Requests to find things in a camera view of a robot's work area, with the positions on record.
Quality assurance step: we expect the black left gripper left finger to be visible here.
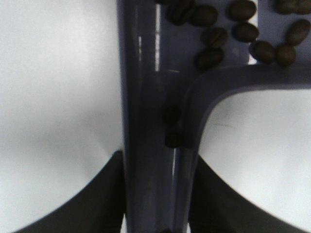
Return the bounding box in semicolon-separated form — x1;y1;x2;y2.
19;151;125;233

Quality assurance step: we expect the pile of coffee beans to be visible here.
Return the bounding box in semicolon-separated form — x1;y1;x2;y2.
155;0;311;149

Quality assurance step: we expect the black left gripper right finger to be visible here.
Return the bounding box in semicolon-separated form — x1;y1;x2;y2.
189;157;302;233

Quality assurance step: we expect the grey plastic dustpan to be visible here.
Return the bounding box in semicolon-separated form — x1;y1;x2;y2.
116;0;311;233

